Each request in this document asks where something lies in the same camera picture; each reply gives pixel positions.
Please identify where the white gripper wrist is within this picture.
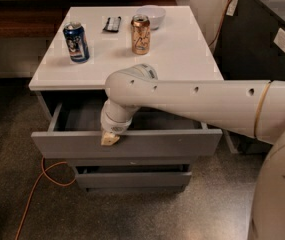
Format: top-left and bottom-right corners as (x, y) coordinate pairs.
(101, 112), (132, 146)

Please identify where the grey top drawer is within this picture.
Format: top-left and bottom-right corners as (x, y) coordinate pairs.
(32, 102), (222, 159)

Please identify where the grey drawer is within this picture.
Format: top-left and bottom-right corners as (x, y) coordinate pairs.
(75, 164), (192, 189)
(66, 157), (196, 166)
(32, 102), (222, 159)

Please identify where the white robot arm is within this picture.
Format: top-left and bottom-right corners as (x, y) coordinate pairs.
(101, 64), (285, 240)

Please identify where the grey middle drawer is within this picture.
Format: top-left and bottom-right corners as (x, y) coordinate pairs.
(66, 157), (196, 166)

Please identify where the grey bottom drawer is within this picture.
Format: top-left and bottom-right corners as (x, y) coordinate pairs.
(75, 164), (192, 189)

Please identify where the white top drawer cabinet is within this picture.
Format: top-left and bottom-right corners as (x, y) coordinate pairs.
(29, 6), (221, 191)

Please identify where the blue soda can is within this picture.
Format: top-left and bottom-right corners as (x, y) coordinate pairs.
(63, 22), (90, 63)

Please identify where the black snack packet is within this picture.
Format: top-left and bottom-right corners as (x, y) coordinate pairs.
(103, 16), (121, 33)

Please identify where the gold soda can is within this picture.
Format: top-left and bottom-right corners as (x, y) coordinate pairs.
(131, 14), (150, 55)

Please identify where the white bowl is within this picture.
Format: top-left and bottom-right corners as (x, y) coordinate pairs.
(136, 5), (166, 30)

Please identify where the brown wooden bench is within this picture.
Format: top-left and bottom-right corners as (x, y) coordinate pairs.
(0, 0), (177, 38)

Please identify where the white label sticker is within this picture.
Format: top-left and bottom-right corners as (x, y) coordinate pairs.
(274, 28), (285, 53)

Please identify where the orange floor cable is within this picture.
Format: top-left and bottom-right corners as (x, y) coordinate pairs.
(14, 156), (77, 240)

